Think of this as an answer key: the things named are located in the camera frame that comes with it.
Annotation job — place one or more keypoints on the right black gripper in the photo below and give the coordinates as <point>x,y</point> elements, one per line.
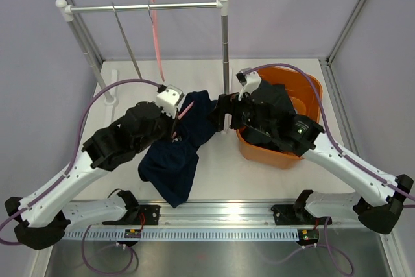
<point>227,104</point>

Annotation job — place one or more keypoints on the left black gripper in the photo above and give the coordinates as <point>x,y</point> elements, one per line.
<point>171,122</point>

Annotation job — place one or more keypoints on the pink hanger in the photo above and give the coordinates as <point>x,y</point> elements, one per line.
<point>154,21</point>
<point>179,118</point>

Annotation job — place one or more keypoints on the navy blue shorts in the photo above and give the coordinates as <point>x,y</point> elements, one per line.
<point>170,166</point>

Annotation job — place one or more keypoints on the black shorts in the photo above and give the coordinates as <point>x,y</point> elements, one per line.
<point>272,112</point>

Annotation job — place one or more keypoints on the grey hanger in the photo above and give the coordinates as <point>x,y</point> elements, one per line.
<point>126,42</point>

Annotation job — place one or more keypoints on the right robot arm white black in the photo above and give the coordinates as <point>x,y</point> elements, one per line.
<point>377,200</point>

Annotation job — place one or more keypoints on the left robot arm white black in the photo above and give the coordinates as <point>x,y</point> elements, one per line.
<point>46,216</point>

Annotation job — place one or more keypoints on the orange plastic basket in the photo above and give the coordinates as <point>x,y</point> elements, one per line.
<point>304,94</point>

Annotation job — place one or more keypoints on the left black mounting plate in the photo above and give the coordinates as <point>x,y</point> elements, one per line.
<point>149,214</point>

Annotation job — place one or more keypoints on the black mounting plate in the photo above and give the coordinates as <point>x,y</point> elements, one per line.
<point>149,214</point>
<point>287,214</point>

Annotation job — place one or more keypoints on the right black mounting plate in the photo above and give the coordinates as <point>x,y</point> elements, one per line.
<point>287,214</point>

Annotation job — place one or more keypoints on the silver clothes rack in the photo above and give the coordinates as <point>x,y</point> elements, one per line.
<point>68,11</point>

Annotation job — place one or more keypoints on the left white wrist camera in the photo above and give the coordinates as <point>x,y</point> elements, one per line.
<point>168,99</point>

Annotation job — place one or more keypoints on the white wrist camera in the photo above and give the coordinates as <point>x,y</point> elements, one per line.
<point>168,99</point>
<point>249,80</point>

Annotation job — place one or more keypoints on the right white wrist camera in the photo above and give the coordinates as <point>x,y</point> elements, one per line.
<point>249,80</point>

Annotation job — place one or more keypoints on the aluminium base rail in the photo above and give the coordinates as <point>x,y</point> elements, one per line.
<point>214,212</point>

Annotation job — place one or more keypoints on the white slotted cable duct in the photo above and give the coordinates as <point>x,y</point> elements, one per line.
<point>184,234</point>

